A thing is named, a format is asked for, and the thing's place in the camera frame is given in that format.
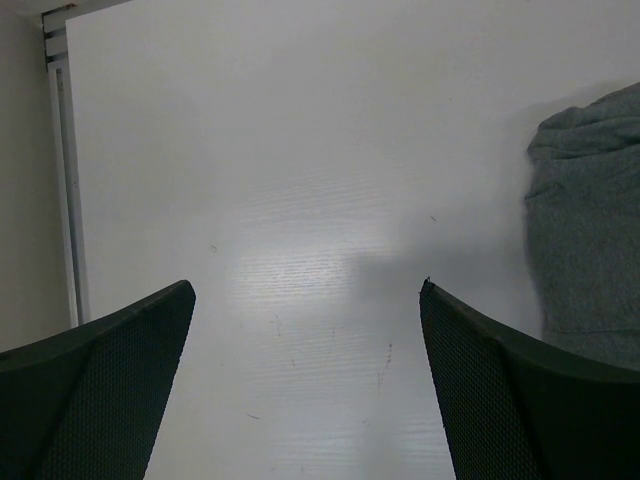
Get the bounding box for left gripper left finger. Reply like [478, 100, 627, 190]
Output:
[1, 280, 195, 479]

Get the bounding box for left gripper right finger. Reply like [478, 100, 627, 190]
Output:
[419, 280, 639, 479]

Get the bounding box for grey shorts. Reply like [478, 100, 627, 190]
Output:
[524, 84, 639, 370]

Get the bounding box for aluminium table edge rail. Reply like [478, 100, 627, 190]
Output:
[41, 1, 90, 327]

